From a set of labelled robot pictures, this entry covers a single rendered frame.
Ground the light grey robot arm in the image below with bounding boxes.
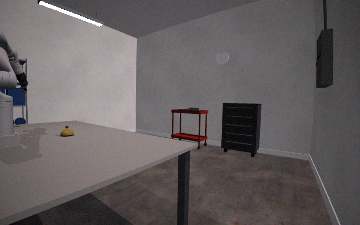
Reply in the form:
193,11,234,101
0,30,21,135

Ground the yellow dome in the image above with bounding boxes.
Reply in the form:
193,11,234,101
60,126,74,137

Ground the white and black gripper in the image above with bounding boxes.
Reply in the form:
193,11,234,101
13,67,28,94

